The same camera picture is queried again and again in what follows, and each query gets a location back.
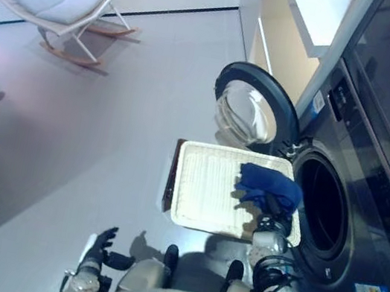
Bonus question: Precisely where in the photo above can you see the round glass washing machine door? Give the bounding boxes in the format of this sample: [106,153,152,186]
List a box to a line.
[204,57,311,154]

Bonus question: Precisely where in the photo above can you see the small blue rectangular sticker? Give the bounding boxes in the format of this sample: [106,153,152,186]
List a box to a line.
[310,91,327,115]

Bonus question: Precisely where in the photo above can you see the blue garment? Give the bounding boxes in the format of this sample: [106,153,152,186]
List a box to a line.
[231,160,308,219]

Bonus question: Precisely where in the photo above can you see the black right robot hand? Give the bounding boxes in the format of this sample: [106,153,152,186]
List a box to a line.
[255,191,298,225]

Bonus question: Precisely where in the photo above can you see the dark grey washing machine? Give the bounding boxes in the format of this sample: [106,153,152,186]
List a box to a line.
[248,49,390,292]

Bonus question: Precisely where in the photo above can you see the silver right robot leg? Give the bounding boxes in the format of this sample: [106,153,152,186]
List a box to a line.
[220,257,263,292]

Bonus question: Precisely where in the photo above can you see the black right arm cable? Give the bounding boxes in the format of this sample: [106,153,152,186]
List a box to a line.
[251,253,316,292]

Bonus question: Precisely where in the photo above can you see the white wicker laundry basket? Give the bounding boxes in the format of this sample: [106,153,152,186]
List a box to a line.
[165,138,316,250]

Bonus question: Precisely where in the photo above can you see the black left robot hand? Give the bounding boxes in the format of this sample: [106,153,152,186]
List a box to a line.
[80,221,141,276]

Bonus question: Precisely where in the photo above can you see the dark brown stool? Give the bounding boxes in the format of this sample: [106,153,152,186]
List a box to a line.
[159,136,187,215]

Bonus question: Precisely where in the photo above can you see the white shelf cabinet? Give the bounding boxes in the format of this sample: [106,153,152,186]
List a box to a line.
[227,0,358,90]

